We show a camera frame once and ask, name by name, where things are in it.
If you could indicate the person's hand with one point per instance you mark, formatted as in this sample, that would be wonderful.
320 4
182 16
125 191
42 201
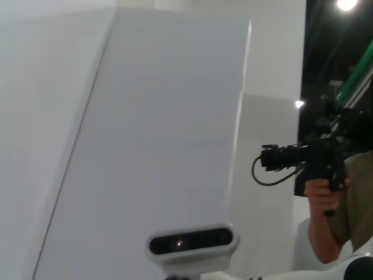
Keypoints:
319 195

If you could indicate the black handheld video camera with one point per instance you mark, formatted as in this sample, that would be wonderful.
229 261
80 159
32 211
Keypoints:
320 163

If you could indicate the person's bare forearm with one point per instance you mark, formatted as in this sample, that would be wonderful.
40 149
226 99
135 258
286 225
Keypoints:
323 236

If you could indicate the person in olive shirt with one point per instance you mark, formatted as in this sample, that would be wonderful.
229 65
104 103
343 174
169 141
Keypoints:
358 189

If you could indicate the white robot torso shell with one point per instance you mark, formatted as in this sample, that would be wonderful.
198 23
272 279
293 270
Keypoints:
303 256

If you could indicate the black round robot joint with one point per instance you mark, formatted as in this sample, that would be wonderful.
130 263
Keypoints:
360 269

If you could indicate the small ceiling spot light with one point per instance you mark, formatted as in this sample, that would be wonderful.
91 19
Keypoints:
299 104

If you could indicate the green ceiling beam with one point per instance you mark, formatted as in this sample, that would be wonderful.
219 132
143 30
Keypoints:
358 73

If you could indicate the white partition panel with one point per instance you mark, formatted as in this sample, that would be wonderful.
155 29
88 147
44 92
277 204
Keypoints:
145 116

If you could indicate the bright round ceiling light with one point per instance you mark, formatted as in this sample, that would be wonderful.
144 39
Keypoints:
346 3

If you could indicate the white head camera bar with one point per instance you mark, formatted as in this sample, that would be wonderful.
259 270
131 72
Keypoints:
189 240

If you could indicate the white robot head mount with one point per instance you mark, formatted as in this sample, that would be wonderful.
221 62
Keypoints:
192 269

